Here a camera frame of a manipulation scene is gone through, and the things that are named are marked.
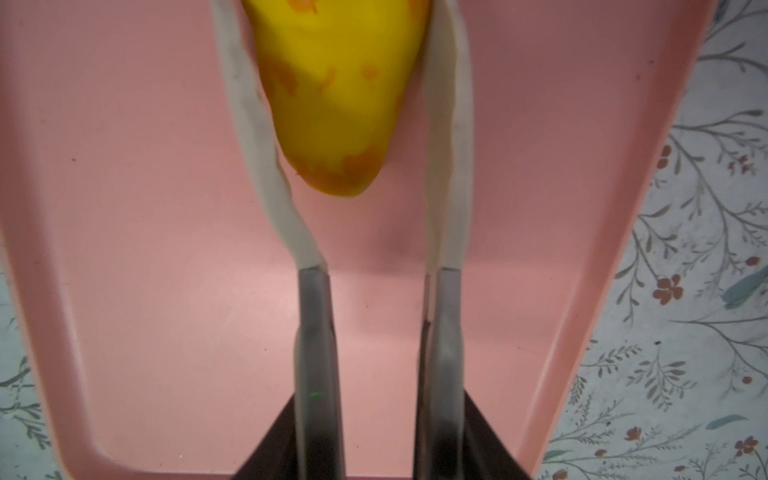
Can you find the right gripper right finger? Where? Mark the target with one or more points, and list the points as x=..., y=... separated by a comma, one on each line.
x=448, y=192

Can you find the pink tray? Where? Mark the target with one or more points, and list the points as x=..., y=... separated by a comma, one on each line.
x=159, y=308

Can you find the yellow twisted bread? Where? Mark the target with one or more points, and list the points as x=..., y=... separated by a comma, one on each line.
x=335, y=73

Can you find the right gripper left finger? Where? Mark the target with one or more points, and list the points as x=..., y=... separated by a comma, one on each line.
x=306, y=440

